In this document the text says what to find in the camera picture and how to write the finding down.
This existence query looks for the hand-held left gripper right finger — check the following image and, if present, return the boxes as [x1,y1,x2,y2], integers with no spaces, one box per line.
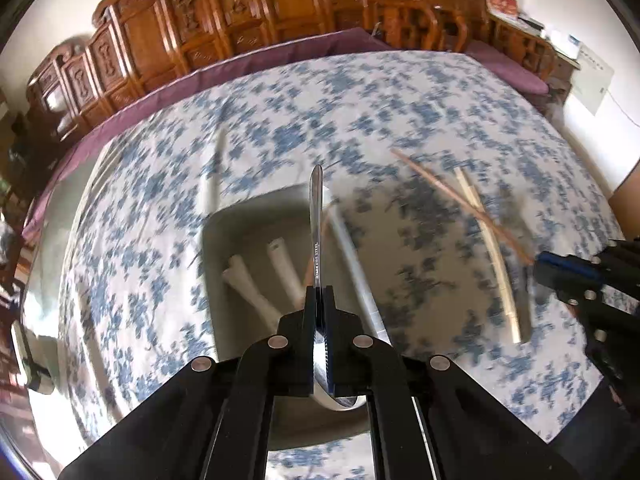
[320,285,566,480]

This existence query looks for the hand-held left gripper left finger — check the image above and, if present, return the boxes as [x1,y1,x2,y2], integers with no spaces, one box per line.
[59,285,321,480]

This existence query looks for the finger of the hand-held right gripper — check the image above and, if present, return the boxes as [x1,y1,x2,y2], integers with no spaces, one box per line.
[532,266,640,321]
[532,240,640,283]

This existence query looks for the cream chopstick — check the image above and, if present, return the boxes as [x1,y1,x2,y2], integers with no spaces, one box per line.
[454,166,521,321]
[467,180,535,345]

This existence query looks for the grey rectangular container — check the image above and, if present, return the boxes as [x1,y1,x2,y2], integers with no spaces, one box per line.
[200,183,393,401]

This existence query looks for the metal spoon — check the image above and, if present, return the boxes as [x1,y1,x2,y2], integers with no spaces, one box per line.
[307,164,368,409]

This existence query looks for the white plastic utensil handle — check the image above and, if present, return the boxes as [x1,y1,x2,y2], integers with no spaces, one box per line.
[196,129,230,217]

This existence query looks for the purple armchair cushion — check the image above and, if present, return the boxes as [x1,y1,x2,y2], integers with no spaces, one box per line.
[465,40,551,96]

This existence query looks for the wooden side table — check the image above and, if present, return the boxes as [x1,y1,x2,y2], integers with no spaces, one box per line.
[490,10,581,106]

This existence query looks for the white desk device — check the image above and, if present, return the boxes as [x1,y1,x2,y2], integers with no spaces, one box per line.
[547,30,583,58]

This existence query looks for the blue floral tablecloth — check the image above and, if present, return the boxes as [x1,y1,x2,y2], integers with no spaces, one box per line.
[57,50,626,480]

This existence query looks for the purple sofa cushion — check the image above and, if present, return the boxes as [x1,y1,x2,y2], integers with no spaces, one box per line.
[22,27,396,241]

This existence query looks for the carved wooden sofa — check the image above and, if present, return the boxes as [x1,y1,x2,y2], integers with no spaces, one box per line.
[25,0,381,146]

